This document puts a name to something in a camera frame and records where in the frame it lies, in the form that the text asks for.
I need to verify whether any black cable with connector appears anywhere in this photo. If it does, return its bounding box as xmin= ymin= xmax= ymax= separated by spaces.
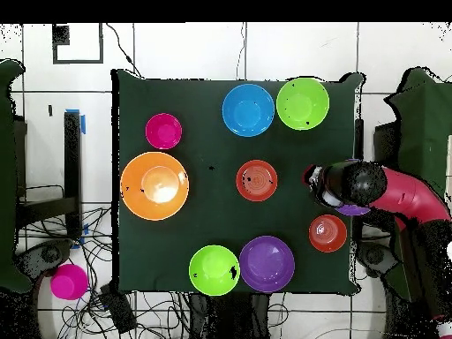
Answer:
xmin=105 ymin=22 xmax=143 ymax=79

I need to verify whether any blue bowl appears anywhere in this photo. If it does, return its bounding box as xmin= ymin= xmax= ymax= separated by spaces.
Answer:
xmin=221 ymin=83 xmax=275 ymax=138

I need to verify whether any red-orange bowl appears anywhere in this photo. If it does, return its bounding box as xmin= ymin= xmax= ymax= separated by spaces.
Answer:
xmin=308 ymin=214 xmax=348 ymax=253
xmin=235 ymin=159 xmax=279 ymax=203

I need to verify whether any green cloth covered table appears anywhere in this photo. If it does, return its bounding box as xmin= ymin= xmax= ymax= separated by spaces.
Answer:
xmin=0 ymin=58 xmax=34 ymax=294
xmin=383 ymin=66 xmax=452 ymax=303

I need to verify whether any tangle of black cables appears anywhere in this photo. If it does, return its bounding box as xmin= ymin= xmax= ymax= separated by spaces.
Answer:
xmin=15 ymin=183 xmax=290 ymax=339

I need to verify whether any large green bowl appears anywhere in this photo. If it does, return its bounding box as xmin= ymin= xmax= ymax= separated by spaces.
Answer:
xmin=275 ymin=77 xmax=330 ymax=132

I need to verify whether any large orange bowl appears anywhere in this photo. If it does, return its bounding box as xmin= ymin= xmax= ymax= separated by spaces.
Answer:
xmin=120 ymin=151 xmax=191 ymax=222

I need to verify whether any purple bowl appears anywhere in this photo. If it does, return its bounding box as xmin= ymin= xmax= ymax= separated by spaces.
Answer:
xmin=335 ymin=158 xmax=372 ymax=217
xmin=238 ymin=235 xmax=296 ymax=293

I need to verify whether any black grey base foot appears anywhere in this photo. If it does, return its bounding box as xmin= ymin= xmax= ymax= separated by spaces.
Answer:
xmin=15 ymin=238 xmax=75 ymax=282
xmin=356 ymin=242 xmax=400 ymax=278

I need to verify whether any black power adapter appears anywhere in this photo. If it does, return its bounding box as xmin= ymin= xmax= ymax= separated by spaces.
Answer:
xmin=98 ymin=283 xmax=138 ymax=335

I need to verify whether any black metal stool frame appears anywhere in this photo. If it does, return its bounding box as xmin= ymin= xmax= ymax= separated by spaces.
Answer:
xmin=15 ymin=110 xmax=84 ymax=241

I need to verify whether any black pedestal column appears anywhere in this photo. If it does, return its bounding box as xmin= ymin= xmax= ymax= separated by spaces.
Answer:
xmin=188 ymin=292 xmax=273 ymax=339

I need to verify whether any dark green table cloth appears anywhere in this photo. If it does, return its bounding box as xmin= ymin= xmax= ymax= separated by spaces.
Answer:
xmin=110 ymin=68 xmax=365 ymax=296

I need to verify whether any pink cup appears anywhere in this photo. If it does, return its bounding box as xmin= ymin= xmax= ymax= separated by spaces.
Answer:
xmin=49 ymin=263 xmax=89 ymax=301

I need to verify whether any small green bowl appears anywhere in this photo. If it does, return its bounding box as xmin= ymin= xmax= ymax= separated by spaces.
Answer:
xmin=188 ymin=244 xmax=241 ymax=297

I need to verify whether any pink bowl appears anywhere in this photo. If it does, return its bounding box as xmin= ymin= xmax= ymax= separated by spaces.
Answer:
xmin=145 ymin=112 xmax=184 ymax=150

